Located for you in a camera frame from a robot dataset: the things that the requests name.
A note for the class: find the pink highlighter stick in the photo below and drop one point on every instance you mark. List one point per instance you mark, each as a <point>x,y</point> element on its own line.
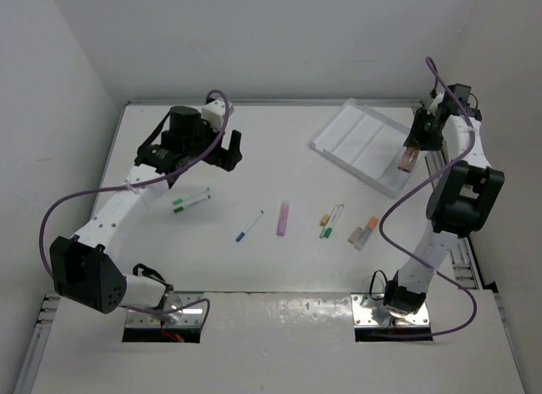
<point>283,218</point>

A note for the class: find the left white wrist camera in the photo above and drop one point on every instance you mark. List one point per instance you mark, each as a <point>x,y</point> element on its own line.
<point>215,111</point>

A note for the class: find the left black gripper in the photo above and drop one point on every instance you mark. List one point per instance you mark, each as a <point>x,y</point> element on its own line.
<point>223,158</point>

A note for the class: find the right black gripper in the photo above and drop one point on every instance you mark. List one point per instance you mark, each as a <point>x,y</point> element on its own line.
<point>418,135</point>

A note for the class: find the metal base plate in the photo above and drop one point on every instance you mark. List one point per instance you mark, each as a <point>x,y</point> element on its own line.
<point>187,308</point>
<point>371,314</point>

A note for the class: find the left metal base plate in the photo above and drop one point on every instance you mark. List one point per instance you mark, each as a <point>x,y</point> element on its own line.
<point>187,308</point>

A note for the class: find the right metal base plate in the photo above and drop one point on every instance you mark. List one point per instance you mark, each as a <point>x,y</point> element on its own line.
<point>371,314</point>

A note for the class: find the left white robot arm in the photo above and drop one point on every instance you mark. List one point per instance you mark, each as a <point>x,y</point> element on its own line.
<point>83,265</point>

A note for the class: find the blue capped white pen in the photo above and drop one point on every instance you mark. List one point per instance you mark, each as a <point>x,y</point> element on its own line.
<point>247,228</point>

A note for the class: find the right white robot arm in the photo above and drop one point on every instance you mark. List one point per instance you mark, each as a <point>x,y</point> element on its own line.
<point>461,200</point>

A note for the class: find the orange capped clear tube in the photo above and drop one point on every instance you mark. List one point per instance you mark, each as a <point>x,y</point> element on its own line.
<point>366,233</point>

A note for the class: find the white divided tray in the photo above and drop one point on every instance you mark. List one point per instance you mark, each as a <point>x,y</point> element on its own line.
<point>368,142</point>

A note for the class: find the pink capped clear tube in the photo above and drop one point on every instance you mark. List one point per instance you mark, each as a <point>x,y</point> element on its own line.
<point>408,159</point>

